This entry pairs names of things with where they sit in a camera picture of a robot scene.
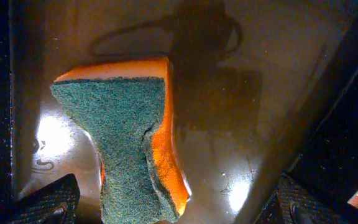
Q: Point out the small black tray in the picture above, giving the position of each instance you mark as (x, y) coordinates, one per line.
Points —
(250, 79)

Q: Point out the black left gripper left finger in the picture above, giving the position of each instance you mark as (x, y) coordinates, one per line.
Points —
(55, 203)

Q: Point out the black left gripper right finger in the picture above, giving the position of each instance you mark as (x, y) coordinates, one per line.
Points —
(321, 207)

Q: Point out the orange green sponge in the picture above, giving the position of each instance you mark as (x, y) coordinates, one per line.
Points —
(127, 109)

